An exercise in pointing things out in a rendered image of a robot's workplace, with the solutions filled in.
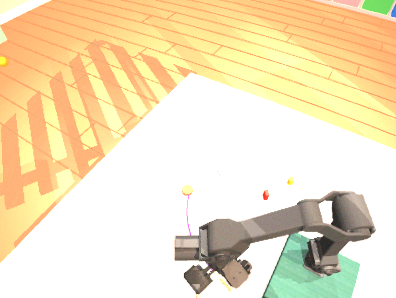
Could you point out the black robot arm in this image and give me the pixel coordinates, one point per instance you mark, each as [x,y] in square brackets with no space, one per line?
[221,238]

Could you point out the pale yellow round button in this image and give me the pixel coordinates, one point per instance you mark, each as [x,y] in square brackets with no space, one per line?
[187,190]

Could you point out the small red block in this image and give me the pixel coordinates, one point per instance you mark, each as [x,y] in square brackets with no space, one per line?
[265,195]

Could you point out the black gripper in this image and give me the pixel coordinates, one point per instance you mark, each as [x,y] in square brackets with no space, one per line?
[198,277]

